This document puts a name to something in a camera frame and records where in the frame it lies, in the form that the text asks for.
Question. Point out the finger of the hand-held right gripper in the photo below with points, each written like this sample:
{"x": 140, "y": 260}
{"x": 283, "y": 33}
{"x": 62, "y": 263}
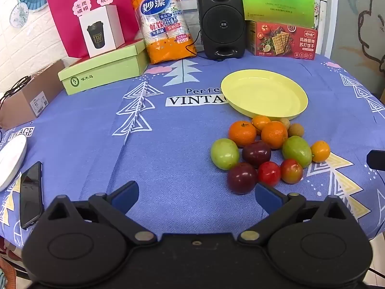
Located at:
{"x": 377, "y": 160}

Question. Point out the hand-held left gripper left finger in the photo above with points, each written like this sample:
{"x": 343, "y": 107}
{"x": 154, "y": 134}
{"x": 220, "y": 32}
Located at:
{"x": 126, "y": 195}

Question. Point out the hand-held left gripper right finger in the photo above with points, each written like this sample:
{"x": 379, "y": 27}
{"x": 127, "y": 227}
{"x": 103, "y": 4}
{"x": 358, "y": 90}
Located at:
{"x": 267, "y": 195}

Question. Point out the dark purple plum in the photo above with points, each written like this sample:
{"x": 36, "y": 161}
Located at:
{"x": 242, "y": 178}
{"x": 256, "y": 154}

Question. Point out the red and yellow plum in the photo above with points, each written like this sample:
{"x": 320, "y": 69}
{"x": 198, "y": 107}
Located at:
{"x": 291, "y": 171}

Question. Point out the small yellowish orange kumquat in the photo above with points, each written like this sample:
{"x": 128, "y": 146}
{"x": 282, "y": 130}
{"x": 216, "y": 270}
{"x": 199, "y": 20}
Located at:
{"x": 320, "y": 151}

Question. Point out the pale green plum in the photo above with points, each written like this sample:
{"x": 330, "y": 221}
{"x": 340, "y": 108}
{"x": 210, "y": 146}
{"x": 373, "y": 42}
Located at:
{"x": 225, "y": 154}

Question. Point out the orange mandarin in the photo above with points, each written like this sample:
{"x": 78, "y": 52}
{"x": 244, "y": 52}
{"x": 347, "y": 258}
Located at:
{"x": 260, "y": 122}
{"x": 274, "y": 134}

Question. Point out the large mandarin with stem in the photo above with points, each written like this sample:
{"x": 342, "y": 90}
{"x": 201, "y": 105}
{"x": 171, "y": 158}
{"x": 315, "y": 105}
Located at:
{"x": 242, "y": 134}

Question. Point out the brown longan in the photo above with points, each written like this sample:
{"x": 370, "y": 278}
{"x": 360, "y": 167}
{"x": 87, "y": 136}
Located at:
{"x": 285, "y": 123}
{"x": 297, "y": 130}

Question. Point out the yellow plastic plate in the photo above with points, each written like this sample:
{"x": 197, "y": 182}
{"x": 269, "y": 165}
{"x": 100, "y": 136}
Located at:
{"x": 264, "y": 93}

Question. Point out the blue printed tablecloth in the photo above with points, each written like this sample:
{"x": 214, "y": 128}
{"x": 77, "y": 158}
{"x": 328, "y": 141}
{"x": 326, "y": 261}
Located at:
{"x": 90, "y": 156}

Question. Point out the black smartphone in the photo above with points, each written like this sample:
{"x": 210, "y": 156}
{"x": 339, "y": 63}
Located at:
{"x": 31, "y": 195}

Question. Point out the white dish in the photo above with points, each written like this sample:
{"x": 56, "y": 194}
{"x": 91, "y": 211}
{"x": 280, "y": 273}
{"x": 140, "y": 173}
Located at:
{"x": 9, "y": 162}

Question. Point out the light green shoe box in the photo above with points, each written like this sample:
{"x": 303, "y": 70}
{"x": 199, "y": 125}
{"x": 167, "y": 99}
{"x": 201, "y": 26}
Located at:
{"x": 102, "y": 72}

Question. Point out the brown cardboard box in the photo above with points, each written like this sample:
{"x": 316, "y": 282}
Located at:
{"x": 33, "y": 96}

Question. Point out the red cracker box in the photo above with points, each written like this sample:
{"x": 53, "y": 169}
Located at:
{"x": 282, "y": 40}

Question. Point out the orange paper cup pack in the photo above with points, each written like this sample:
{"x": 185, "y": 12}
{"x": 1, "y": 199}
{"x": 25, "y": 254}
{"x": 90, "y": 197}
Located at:
{"x": 162, "y": 36}

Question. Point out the white coffee cup box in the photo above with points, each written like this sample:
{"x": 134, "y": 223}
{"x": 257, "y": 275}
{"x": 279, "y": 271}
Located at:
{"x": 100, "y": 33}

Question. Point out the black speaker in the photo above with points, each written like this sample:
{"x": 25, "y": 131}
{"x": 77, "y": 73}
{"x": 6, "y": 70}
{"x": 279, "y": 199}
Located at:
{"x": 221, "y": 21}

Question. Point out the green gift box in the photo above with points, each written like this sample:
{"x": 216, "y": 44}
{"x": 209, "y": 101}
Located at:
{"x": 276, "y": 0}

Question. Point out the pink paper bag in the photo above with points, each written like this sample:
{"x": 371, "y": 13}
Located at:
{"x": 60, "y": 6}

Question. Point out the small pale fan decoration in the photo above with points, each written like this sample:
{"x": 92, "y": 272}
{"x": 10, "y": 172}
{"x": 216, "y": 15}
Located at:
{"x": 18, "y": 16}

